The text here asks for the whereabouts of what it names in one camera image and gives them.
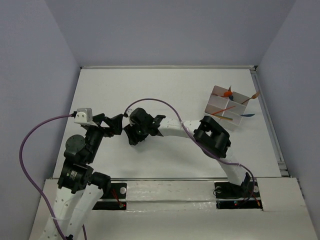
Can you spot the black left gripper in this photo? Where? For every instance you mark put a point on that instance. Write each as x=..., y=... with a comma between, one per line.
x=104, y=124

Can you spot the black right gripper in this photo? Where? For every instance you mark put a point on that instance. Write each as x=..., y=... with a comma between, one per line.
x=131, y=132

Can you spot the yellow-orange chopstick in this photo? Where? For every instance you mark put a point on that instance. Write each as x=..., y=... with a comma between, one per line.
x=223, y=117

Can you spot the orange plastic spoon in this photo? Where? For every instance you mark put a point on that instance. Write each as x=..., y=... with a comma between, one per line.
x=225, y=94

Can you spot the red-orange chopstick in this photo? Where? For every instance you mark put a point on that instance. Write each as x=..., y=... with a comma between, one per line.
x=220, y=111

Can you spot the dark blue plastic knife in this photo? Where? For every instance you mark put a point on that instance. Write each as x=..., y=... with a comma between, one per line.
x=247, y=115

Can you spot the copper fork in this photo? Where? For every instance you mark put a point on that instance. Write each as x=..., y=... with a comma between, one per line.
x=254, y=96

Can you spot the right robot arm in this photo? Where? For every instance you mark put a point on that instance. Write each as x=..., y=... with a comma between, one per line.
x=207, y=133

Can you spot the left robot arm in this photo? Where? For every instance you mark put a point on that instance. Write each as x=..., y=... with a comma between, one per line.
x=79, y=187

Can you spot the white divided utensil container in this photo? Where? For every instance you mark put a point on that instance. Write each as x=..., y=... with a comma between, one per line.
x=216, y=103

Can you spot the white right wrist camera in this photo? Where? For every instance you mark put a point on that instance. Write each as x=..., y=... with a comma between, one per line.
x=127, y=120

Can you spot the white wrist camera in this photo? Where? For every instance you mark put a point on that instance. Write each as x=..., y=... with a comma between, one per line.
x=127, y=120
x=83, y=116

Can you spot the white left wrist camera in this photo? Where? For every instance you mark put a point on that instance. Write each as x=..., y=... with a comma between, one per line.
x=83, y=116

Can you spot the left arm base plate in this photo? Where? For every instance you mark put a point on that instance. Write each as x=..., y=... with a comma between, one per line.
x=114, y=200

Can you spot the aluminium table edge rail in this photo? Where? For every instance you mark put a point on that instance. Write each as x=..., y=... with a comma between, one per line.
x=219, y=67

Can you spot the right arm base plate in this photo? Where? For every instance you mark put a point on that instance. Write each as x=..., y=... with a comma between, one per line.
x=231, y=197

